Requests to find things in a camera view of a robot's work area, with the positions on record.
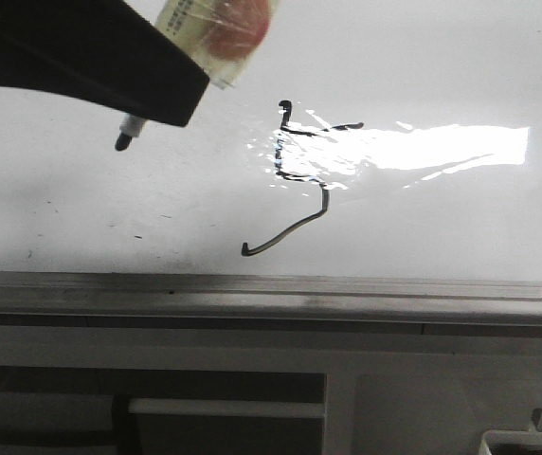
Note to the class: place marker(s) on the white bin corner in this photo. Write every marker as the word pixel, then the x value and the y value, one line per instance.
pixel 510 442

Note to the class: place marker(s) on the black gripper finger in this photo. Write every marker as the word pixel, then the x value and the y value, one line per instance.
pixel 100 51

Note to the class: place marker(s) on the white marker with tape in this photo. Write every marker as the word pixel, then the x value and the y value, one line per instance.
pixel 220 37

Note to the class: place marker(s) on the white whiteboard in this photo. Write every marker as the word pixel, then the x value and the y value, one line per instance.
pixel 398 139

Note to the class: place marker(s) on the aluminium whiteboard frame rail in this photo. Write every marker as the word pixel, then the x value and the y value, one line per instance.
pixel 280 301

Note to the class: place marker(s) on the white shelf bar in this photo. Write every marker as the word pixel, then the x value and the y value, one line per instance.
pixel 256 409

